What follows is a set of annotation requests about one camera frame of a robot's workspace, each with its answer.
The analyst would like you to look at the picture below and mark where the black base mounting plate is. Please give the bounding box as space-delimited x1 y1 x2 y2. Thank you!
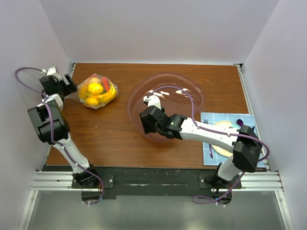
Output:
71 166 242 201

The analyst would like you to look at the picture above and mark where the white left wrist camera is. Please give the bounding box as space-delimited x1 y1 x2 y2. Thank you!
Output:
46 66 60 79

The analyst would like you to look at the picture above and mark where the purple plastic spoon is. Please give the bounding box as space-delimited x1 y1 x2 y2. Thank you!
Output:
236 119 244 127

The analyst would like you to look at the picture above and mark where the aluminium frame rail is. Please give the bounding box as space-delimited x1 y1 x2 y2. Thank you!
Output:
31 170 283 191

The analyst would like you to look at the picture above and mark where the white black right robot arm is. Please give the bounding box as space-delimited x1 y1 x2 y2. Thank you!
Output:
139 105 263 188

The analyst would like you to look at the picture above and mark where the clear zip top bag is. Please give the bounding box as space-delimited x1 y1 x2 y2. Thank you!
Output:
77 74 118 109

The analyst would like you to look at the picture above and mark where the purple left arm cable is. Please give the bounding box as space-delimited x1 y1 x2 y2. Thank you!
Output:
15 67 105 205

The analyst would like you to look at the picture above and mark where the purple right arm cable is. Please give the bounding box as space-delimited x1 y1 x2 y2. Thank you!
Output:
146 86 271 206

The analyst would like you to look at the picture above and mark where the clear pink plastic bowl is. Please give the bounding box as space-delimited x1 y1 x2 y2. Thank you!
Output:
127 73 205 142

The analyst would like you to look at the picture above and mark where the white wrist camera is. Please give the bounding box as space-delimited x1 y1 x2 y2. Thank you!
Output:
143 95 161 109
46 66 60 79

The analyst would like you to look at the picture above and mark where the purple plastic fork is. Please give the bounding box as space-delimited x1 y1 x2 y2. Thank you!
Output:
203 119 214 159

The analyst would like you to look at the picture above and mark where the yellow fake banana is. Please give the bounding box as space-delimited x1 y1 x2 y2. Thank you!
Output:
88 88 118 104

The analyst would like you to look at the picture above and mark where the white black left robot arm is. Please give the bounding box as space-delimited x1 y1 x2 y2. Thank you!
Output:
27 74 99 188

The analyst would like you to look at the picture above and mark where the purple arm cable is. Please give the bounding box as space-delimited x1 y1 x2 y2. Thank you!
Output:
15 67 105 205
146 86 271 206

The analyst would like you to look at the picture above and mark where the pale yellow plate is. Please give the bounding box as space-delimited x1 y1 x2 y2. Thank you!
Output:
212 121 240 158

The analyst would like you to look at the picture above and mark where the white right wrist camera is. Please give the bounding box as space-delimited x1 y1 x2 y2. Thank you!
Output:
143 95 161 109

